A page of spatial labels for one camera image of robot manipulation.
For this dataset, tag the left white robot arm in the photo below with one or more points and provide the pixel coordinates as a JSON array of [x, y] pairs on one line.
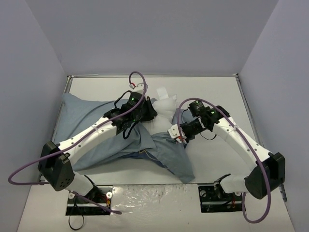
[[57, 161]]

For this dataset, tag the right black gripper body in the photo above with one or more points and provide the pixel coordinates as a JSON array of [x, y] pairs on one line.
[[187, 131]]

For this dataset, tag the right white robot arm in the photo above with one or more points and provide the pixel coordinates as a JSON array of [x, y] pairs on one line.
[[267, 169]]

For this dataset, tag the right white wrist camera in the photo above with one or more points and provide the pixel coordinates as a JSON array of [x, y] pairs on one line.
[[176, 134]]

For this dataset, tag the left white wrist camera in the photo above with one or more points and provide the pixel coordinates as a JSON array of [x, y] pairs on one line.
[[140, 88]]

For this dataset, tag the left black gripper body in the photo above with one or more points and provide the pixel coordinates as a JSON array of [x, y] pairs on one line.
[[149, 109]]

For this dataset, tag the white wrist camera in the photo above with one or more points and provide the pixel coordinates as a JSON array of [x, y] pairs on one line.
[[176, 134], [140, 88]]

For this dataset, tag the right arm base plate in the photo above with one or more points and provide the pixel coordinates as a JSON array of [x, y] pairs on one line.
[[211, 202]]

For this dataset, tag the white pillow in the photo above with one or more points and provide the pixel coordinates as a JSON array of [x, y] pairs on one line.
[[165, 107]]

